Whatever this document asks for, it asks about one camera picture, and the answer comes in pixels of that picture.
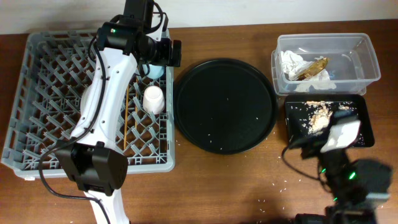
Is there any pink plastic cup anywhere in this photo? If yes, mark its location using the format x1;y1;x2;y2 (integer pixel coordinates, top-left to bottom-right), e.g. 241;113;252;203
142;86;165;114

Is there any round black tray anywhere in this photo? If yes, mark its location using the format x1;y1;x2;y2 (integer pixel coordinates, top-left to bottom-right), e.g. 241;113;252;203
174;58;279;155

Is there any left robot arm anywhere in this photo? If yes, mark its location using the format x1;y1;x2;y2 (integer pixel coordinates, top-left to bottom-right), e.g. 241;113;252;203
52;1;182;223

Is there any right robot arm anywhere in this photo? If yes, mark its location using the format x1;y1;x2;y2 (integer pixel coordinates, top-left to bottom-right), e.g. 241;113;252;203
287;116;392;224

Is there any food scraps pile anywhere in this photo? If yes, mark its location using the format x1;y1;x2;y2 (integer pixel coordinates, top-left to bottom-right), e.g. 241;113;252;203
305;101;351;135

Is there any grey dishwasher rack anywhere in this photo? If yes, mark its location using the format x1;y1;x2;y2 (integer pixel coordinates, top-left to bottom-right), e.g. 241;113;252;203
1;30;175;180

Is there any clear plastic bin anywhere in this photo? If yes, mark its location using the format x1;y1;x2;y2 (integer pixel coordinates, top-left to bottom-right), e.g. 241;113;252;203
271;33;381;96

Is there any white paper napkin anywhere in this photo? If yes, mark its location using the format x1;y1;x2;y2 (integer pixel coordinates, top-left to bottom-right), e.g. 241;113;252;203
280;50;336;93

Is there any gold foil wrapper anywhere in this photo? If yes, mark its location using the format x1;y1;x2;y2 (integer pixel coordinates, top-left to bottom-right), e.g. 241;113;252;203
293;57;329;81

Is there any white ceramic plate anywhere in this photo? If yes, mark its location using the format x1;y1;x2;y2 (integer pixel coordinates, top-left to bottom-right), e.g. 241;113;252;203
80;85;91;119

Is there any black rectangular tray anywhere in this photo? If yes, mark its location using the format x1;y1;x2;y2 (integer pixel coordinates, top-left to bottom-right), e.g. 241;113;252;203
284;94;375;147

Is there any blue plastic cup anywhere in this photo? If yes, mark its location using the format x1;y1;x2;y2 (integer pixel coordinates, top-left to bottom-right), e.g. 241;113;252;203
142;64;165;80

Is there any wooden chopstick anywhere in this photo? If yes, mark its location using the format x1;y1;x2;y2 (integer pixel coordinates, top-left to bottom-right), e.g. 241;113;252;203
133;76;139;129
123;84;129;150

